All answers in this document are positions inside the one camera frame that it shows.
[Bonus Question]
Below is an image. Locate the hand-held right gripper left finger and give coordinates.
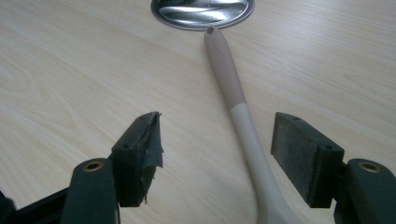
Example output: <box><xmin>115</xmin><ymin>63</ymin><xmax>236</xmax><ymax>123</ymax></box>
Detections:
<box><xmin>60</xmin><ymin>111</ymin><xmax>164</xmax><ymax>224</ymax></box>

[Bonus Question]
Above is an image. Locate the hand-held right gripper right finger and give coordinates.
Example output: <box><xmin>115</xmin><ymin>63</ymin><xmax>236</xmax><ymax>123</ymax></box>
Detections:
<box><xmin>270</xmin><ymin>112</ymin><xmax>396</xmax><ymax>224</ymax></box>

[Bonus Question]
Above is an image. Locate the beige and cream spoon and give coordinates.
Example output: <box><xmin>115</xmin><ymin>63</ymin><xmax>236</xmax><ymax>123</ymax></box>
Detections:
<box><xmin>204</xmin><ymin>25</ymin><xmax>307</xmax><ymax>224</ymax></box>

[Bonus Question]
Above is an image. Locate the round metal bowl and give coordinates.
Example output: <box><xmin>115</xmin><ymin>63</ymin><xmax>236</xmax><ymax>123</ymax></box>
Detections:
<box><xmin>150</xmin><ymin>0</ymin><xmax>256</xmax><ymax>32</ymax></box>

